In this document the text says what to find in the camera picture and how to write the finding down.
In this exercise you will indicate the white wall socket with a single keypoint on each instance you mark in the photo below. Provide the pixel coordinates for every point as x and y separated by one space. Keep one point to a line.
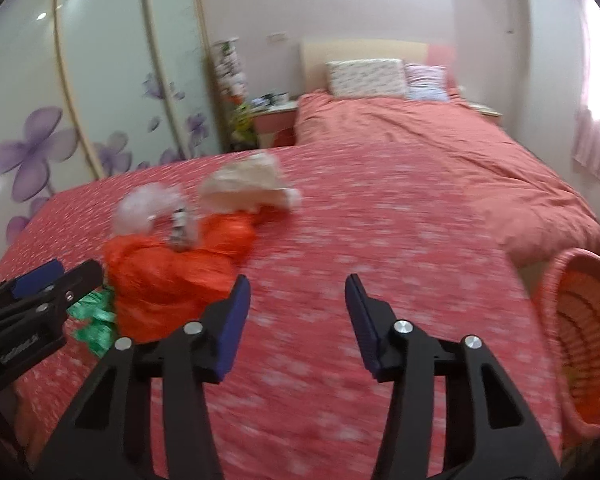
277 37

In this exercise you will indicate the wardrobe with purple flowers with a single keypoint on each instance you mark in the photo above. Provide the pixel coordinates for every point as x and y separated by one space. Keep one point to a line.
90 89

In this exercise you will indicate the white floral pillow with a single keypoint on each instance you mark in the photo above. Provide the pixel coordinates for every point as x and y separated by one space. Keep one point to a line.
367 78

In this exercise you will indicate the orange plastic laundry basket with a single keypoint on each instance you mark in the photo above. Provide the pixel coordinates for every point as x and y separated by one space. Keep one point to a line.
567 301

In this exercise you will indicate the beige crumpled bag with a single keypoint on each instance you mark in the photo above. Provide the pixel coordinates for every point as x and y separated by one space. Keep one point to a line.
248 184

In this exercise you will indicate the red floral bedspread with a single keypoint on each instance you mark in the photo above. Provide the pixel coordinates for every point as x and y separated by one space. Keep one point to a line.
298 402

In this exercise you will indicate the hanging plush toy column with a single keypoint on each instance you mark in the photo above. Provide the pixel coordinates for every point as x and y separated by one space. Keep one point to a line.
230 75

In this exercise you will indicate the white mug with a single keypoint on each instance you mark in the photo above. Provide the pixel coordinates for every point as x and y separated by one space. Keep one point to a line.
281 98

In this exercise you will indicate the green foil wrapper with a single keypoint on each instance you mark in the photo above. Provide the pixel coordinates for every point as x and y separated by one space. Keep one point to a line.
95 312

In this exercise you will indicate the large orange plastic bag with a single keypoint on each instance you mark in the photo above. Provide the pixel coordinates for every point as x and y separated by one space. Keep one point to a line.
158 289

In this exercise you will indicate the pink window curtain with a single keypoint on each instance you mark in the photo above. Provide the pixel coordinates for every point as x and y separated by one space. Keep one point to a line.
586 150

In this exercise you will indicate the small clear plastic bag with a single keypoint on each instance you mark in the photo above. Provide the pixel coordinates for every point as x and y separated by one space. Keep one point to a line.
138 210

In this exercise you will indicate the pink striped pillow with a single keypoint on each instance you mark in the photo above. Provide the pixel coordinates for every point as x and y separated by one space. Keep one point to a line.
426 82

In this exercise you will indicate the yellow green plush toy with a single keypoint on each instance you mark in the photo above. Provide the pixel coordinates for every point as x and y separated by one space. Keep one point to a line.
241 121

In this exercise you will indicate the pink left nightstand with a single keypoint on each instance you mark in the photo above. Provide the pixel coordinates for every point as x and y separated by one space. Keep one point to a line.
275 125

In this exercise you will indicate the salmon pink duvet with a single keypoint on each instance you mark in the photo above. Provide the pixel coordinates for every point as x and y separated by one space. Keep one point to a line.
528 209

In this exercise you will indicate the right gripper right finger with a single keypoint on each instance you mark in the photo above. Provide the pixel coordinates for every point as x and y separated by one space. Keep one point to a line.
490 431

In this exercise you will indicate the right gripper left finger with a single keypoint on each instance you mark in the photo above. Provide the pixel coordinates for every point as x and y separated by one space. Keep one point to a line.
105 432

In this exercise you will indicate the right bedside nightstand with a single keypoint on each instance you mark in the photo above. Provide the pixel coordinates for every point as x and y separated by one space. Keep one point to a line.
487 113

